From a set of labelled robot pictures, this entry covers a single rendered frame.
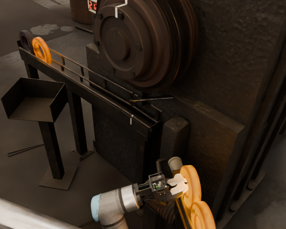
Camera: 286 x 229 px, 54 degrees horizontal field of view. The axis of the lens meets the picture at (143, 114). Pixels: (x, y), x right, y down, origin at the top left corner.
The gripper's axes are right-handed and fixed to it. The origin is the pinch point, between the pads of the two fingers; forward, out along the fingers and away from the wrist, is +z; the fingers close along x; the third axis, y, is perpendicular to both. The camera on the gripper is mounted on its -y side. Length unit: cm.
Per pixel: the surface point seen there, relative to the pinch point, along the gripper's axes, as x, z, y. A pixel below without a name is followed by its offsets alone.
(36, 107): 72, -66, 4
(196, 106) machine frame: 28.5, 13.2, 9.8
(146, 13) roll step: 34, 2, 52
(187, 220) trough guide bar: -11.5, -5.0, -3.7
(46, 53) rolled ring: 112, -58, 14
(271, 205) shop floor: 26, 52, -92
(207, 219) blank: -17.5, 0.8, 5.6
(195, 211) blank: -11.6, -1.7, 0.8
